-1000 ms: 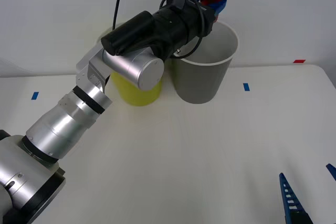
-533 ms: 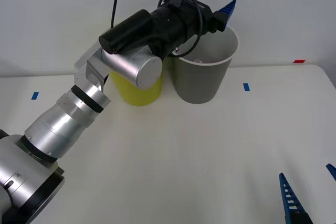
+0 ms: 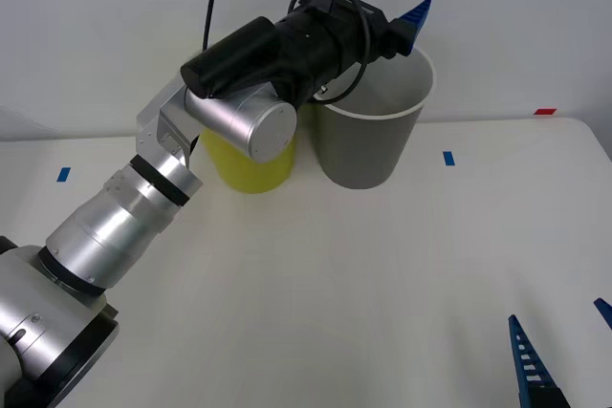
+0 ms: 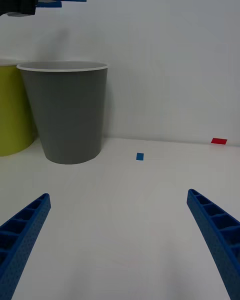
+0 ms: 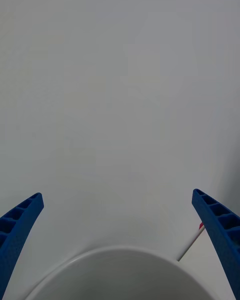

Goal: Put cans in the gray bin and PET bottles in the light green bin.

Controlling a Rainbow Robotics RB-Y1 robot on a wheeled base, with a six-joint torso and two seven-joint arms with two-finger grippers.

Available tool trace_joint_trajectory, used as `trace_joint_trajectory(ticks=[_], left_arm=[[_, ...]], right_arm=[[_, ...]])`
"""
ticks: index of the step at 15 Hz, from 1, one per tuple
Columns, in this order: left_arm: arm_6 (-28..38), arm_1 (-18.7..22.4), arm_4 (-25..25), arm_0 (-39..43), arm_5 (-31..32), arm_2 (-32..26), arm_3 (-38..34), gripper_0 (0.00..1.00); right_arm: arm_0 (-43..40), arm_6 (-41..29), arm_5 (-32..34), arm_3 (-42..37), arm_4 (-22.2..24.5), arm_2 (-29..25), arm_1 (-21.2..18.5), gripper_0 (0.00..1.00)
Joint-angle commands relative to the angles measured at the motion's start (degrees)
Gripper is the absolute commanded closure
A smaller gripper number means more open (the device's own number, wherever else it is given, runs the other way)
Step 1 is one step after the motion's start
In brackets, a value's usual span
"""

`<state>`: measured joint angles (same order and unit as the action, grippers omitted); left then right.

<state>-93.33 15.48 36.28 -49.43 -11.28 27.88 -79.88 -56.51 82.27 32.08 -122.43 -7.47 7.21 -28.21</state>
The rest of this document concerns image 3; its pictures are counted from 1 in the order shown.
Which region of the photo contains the grey plastic waste bin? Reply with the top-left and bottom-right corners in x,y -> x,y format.
310,47 -> 438,191

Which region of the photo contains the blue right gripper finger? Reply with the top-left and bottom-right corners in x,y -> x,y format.
508,314 -> 571,408
593,297 -> 612,332

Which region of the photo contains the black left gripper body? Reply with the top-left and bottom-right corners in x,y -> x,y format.
328,0 -> 391,73

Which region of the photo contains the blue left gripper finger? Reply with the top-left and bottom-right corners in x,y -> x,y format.
386,0 -> 434,60

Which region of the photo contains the yellow-green plastic waste bin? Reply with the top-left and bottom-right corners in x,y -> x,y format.
198,125 -> 298,195

